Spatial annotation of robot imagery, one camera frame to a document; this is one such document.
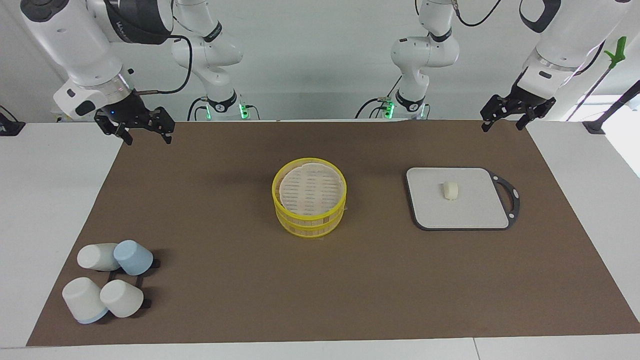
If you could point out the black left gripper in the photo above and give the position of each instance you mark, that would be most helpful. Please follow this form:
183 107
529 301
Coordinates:
526 101

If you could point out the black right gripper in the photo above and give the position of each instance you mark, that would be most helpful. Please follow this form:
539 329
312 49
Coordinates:
130 112

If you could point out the white steamed bun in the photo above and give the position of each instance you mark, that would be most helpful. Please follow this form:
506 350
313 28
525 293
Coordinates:
450 190

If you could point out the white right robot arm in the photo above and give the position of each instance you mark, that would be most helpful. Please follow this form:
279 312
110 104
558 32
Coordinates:
75 45

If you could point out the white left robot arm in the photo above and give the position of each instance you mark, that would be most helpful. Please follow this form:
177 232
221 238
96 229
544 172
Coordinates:
565 40

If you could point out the yellow bamboo steamer basket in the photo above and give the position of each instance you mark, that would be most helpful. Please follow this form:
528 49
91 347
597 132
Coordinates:
310 227

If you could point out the thin black rod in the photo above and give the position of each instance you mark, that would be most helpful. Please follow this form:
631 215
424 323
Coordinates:
590 93

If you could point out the black clamp stand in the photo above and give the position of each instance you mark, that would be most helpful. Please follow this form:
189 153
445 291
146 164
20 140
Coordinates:
594 128

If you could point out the grey cutting board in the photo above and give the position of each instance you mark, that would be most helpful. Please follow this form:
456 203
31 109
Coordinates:
460 215

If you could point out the green clip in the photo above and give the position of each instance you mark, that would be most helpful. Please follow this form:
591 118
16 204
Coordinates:
619 52

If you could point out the light blue plastic cup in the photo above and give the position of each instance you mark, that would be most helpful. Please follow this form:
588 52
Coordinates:
132 257

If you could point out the black table clamp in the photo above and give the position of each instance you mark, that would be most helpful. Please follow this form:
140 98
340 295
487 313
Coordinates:
9 127

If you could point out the white plastic cup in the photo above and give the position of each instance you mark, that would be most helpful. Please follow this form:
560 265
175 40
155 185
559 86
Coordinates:
82 300
95 256
121 298

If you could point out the brown table mat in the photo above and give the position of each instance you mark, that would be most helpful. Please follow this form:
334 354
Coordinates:
225 280

